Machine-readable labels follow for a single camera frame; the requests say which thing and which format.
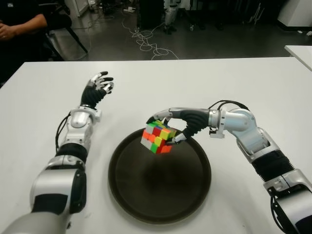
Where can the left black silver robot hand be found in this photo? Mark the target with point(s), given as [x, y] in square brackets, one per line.
[91, 96]

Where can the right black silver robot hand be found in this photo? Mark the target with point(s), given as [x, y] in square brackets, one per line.
[196, 119]

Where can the multicoloured Rubik's cube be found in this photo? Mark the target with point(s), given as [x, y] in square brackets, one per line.
[156, 139]

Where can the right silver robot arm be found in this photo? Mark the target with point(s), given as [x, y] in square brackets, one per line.
[243, 124]

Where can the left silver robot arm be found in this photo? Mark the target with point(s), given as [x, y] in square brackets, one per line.
[75, 119]

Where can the dark brown round plate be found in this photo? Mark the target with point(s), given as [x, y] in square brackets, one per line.
[158, 190]

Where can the black chair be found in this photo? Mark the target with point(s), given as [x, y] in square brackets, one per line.
[78, 41]

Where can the white board panel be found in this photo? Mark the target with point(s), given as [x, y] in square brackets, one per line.
[81, 7]

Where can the white power strip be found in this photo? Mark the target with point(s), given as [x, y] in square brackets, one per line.
[129, 9]

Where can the seated person in black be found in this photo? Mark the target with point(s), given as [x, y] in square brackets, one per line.
[24, 26]

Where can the black cabinet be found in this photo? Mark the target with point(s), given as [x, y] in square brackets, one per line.
[151, 14]

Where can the pale folding stand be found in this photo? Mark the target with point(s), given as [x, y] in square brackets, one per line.
[256, 13]

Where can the white side table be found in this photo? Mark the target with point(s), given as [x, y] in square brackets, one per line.
[302, 52]

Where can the small white floor object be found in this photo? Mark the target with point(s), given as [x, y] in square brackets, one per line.
[299, 32]

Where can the white machine housing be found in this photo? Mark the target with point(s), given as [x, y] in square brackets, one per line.
[297, 12]

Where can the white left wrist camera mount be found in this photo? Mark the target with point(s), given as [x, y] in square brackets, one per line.
[98, 115]

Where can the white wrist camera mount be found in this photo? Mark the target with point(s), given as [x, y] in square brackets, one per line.
[218, 132]
[98, 115]

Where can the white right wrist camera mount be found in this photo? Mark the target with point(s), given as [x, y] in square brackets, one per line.
[218, 132]

